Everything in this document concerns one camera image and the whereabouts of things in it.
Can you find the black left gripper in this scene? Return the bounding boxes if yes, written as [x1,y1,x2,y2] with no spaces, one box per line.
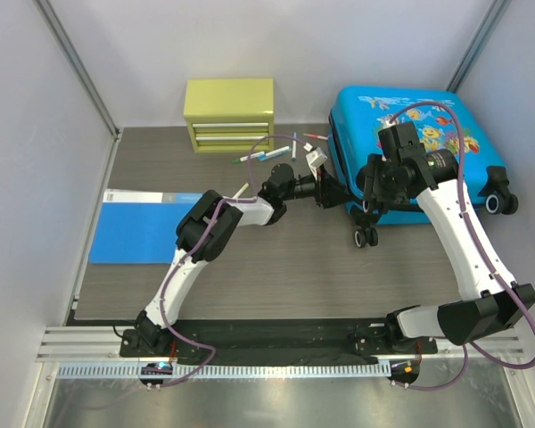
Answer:
[282,166,353,210]

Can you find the marker pen blue cap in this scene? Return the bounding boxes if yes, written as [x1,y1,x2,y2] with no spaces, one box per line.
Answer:
[259,146,292,161]

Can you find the marker pen green cap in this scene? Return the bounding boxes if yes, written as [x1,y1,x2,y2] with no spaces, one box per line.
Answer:
[231,152,265,164]

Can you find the aluminium right corner post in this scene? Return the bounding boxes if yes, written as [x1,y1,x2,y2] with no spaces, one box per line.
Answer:
[446,0,512,93]

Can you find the marker pen red cap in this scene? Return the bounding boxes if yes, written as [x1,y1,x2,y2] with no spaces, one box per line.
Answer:
[302,133,329,141]

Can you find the blue suitcase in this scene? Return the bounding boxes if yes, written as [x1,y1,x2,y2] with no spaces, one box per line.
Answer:
[328,86,519,248]

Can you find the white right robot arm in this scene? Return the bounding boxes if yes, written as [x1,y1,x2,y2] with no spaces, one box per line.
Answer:
[361,122,535,353]

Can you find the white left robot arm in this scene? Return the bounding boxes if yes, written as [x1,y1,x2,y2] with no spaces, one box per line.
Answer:
[135,163,350,357]

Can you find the yellow-green drawer organizer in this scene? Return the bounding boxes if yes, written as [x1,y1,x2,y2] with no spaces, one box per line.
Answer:
[184,78,275,153]

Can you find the blue white box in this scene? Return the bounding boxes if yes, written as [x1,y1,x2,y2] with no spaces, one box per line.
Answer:
[88,189,201,265]

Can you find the aluminium corner post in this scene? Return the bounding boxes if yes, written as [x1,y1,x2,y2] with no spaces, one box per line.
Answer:
[446,0,512,93]
[31,0,121,139]

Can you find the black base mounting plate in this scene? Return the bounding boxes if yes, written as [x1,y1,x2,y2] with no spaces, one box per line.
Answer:
[119,317,439,360]

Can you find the slotted cable duct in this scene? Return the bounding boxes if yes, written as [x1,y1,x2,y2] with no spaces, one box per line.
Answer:
[57,360,391,381]

